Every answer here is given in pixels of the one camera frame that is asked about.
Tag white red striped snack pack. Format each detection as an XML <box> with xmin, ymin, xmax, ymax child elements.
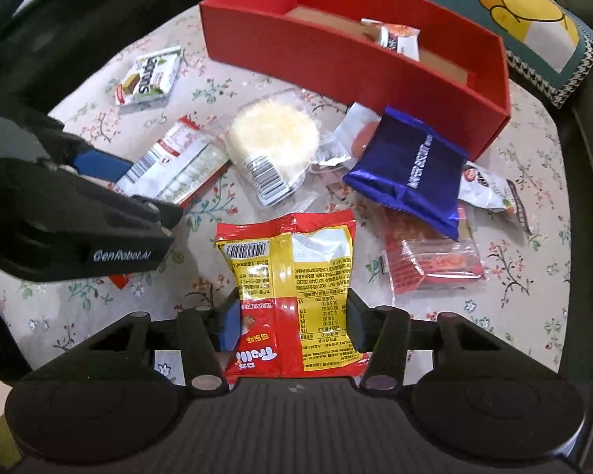
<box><xmin>111</xmin><ymin>117</ymin><xmax>229</xmax><ymax>207</ymax></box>

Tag red yellow snack bag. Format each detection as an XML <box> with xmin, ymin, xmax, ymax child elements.
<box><xmin>215</xmin><ymin>210</ymin><xmax>367</xmax><ymax>383</ymax></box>

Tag green white Kaprons wafer pack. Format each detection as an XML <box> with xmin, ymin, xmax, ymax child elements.
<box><xmin>114</xmin><ymin>46</ymin><xmax>183</xmax><ymax>107</ymax></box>

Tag clear round bread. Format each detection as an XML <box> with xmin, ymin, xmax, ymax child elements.
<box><xmin>214</xmin><ymin>89</ymin><xmax>350</xmax><ymax>218</ymax></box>

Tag blue wafer biscuit pack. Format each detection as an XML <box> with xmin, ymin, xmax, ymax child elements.
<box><xmin>344</xmin><ymin>106</ymin><xmax>468</xmax><ymax>240</ymax></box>

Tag white spicy snack packet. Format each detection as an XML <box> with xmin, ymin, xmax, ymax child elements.
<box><xmin>459</xmin><ymin>162</ymin><xmax>531</xmax><ymax>234</ymax></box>

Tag vacuum packed pink sausages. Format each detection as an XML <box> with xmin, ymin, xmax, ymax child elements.
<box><xmin>325</xmin><ymin>103</ymin><xmax>381</xmax><ymax>181</ymax></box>

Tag clear red snack packet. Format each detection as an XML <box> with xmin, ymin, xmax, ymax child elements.
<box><xmin>379</xmin><ymin>205</ymin><xmax>485</xmax><ymax>296</ymax></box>

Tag small white snack packet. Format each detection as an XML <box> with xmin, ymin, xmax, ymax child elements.
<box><xmin>361</xmin><ymin>18</ymin><xmax>420</xmax><ymax>61</ymax></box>

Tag red cardboard box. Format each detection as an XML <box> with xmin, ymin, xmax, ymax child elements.
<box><xmin>200</xmin><ymin>0</ymin><xmax>511</xmax><ymax>158</ymax></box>

